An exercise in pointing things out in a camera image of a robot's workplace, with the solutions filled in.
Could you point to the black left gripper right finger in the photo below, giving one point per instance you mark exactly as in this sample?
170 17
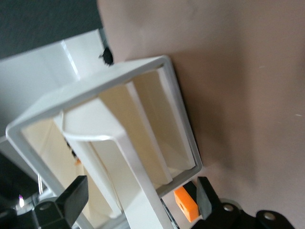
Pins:
205 202

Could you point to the orange button box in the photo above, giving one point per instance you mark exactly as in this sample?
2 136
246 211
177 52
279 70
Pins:
186 205

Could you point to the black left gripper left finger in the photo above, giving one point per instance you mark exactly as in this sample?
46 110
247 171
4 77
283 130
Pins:
71 202

